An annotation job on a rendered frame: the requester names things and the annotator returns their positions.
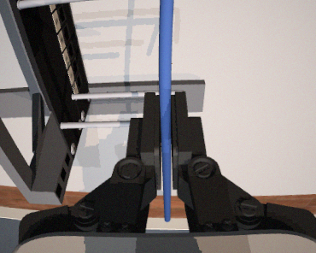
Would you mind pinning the grey metal rack frame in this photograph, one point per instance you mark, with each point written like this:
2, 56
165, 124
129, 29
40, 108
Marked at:
48, 32

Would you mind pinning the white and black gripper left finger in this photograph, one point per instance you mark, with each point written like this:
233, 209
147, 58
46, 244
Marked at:
114, 206

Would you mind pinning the blue cable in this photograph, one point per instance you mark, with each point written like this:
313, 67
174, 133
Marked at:
165, 79

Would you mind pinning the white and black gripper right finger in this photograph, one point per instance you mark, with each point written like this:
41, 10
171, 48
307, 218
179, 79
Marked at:
212, 202

